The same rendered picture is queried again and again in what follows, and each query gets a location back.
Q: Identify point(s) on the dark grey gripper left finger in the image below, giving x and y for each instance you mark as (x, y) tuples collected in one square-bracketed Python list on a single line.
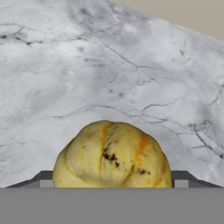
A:
[(40, 178)]

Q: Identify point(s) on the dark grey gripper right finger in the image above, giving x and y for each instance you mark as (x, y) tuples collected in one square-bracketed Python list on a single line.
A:
[(185, 178)]

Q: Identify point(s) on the yellow squash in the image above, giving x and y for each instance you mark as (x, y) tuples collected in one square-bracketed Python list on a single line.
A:
[(112, 157)]

